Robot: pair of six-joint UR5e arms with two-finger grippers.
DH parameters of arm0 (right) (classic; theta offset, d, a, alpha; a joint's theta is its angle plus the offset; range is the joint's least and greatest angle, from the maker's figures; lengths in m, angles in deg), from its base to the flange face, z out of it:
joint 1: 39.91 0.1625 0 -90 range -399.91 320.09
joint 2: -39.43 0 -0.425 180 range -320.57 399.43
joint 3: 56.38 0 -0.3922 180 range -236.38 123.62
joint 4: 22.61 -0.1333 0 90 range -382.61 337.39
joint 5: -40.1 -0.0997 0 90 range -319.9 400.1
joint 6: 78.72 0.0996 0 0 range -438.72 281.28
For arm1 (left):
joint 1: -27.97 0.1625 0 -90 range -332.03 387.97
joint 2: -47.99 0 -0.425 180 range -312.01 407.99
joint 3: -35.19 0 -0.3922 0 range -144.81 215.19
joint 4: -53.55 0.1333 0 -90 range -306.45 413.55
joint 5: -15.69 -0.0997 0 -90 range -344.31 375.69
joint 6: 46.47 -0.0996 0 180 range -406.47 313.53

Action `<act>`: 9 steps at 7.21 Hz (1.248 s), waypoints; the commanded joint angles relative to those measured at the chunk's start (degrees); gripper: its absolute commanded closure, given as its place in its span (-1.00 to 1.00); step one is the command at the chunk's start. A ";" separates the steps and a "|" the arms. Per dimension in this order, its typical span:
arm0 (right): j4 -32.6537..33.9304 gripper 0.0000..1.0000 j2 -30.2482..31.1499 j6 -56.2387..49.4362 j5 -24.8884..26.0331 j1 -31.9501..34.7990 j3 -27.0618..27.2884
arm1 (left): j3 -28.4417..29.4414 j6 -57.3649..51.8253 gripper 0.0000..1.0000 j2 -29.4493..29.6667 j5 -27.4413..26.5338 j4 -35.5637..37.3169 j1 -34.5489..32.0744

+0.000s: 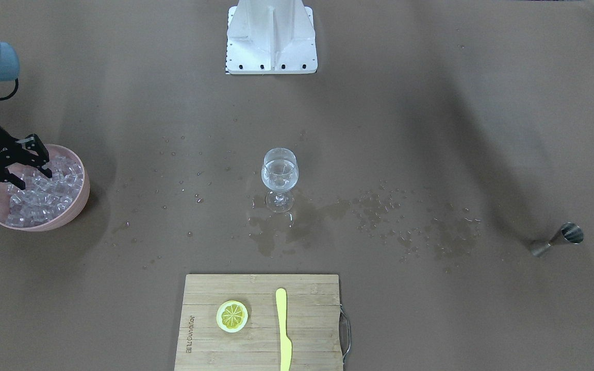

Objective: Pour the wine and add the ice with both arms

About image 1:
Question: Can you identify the yellow lemon slice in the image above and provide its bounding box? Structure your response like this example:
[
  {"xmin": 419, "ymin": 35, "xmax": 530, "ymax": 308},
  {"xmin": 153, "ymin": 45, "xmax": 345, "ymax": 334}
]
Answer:
[{"xmin": 216, "ymin": 300, "xmax": 249, "ymax": 333}]

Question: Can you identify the clear ice cubes pile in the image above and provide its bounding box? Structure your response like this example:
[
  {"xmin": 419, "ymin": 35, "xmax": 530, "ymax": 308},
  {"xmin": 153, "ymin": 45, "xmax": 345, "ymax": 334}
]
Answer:
[{"xmin": 3, "ymin": 155, "xmax": 90, "ymax": 229}]

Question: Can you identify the clear wine glass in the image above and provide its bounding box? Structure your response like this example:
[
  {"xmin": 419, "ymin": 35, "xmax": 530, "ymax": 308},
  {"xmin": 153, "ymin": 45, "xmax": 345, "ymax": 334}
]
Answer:
[{"xmin": 261, "ymin": 147, "xmax": 299, "ymax": 213}]

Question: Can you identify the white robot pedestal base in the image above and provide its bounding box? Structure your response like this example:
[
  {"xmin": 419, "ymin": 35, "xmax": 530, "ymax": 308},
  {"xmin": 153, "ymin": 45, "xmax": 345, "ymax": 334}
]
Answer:
[{"xmin": 225, "ymin": 1, "xmax": 318, "ymax": 75}]

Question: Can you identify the bamboo cutting board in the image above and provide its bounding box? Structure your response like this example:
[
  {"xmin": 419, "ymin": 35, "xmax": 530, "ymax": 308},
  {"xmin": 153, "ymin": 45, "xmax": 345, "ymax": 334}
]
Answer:
[{"xmin": 174, "ymin": 273, "xmax": 350, "ymax": 370}]

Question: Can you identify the yellow plastic knife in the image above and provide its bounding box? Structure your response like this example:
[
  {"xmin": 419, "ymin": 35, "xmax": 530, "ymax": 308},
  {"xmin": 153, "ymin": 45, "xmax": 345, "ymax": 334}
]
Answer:
[{"xmin": 275, "ymin": 288, "xmax": 293, "ymax": 371}]

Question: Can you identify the pink bowl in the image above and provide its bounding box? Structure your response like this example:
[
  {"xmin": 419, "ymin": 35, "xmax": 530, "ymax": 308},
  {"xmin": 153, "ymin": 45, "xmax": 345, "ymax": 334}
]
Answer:
[{"xmin": 0, "ymin": 145, "xmax": 90, "ymax": 232}]

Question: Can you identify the steel jigger measuring cup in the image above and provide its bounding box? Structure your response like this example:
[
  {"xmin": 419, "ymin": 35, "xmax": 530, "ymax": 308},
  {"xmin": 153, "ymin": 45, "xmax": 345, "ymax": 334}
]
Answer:
[{"xmin": 528, "ymin": 222, "xmax": 585, "ymax": 258}]

